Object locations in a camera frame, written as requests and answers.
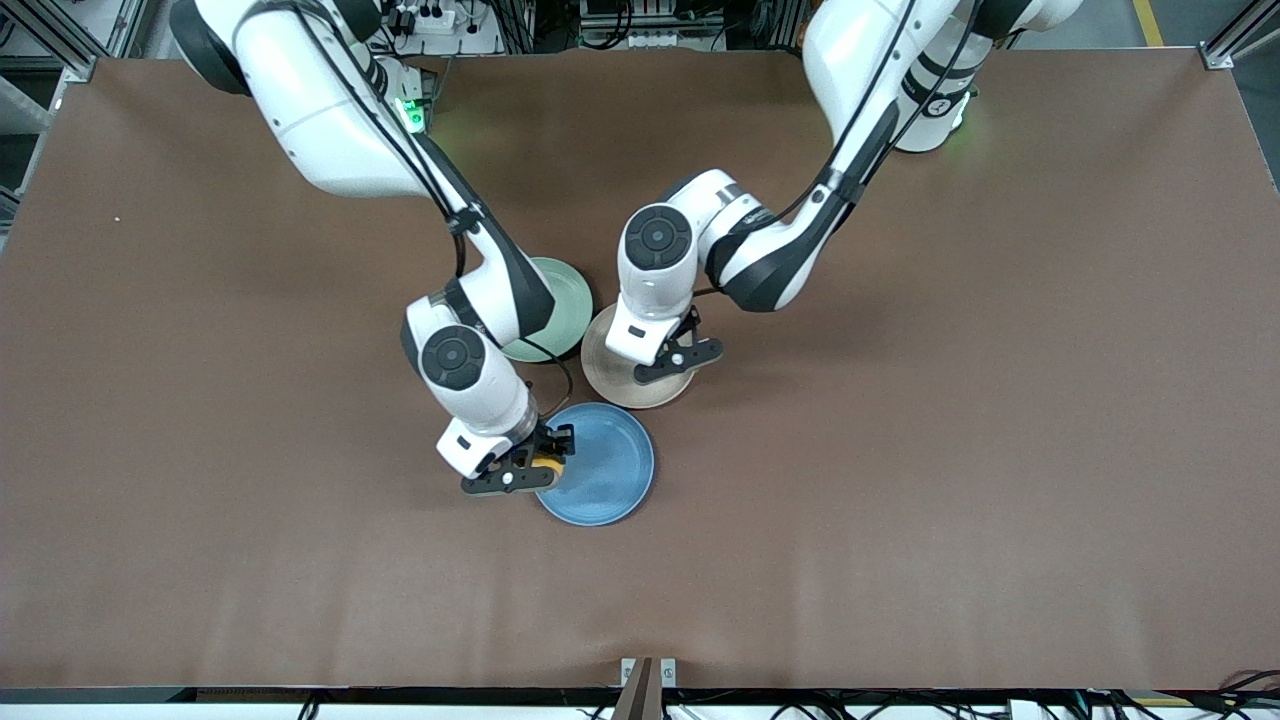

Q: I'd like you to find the green plate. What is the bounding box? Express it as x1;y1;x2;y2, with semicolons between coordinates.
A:
500;257;595;364

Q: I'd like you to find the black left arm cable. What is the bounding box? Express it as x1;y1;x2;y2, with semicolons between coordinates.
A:
700;0;986;301

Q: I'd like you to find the aluminium frame profile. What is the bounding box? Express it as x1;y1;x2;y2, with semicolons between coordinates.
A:
0;0;151;83

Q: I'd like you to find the white power strip with plugs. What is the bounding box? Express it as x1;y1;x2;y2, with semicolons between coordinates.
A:
385;0;501;56

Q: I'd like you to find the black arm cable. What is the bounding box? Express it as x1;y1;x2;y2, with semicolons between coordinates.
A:
700;0;986;301
290;0;577;416

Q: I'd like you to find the metal mount bracket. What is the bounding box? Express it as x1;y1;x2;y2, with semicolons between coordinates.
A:
620;657;677;720

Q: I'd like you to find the beige plate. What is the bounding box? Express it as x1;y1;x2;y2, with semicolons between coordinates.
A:
581;304;698;410

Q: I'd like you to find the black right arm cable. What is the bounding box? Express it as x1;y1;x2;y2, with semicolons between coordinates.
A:
290;0;577;416

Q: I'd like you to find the grey electronics unit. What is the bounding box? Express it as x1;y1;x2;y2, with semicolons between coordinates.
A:
580;0;726;51

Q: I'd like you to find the aluminium corner profile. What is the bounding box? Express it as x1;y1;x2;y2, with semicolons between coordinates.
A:
1200;0;1280;71

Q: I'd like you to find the blue plate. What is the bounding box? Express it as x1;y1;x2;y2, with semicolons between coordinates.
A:
535;402;658;528

